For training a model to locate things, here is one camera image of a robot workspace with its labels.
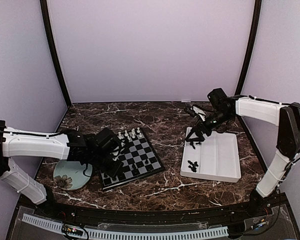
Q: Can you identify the black frame post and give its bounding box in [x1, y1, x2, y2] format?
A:
[233, 0, 263, 101]
[39, 0, 72, 108]

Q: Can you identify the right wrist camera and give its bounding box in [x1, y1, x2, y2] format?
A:
[207, 88, 227, 109]

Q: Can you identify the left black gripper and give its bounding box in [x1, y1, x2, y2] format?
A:
[88, 151, 124, 179]

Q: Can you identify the black chess pieces pile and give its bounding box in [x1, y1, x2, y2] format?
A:
[187, 160, 199, 173]

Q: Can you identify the left black frame post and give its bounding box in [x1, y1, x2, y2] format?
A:
[39, 0, 72, 108]

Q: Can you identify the black chess pawn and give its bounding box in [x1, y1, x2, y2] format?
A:
[132, 164, 138, 176]

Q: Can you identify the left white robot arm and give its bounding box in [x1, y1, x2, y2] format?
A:
[0, 120, 129, 218]

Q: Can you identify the white plastic tray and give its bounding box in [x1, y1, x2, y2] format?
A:
[180, 131, 241, 183]

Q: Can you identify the black front rail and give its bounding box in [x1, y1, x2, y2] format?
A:
[17, 194, 288, 226]

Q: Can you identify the black and white chessboard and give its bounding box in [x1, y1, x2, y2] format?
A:
[100, 127, 165, 191]

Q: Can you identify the right black frame post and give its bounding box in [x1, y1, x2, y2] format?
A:
[233, 0, 263, 101]

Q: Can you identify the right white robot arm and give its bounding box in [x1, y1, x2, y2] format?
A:
[184, 93, 300, 199]

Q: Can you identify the green floral ceramic plate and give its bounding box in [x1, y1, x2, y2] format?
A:
[53, 160, 93, 191]

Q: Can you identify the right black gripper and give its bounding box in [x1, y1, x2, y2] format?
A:
[185, 109, 233, 142]

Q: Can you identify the white slotted cable duct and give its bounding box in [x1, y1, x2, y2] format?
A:
[21, 213, 229, 240]

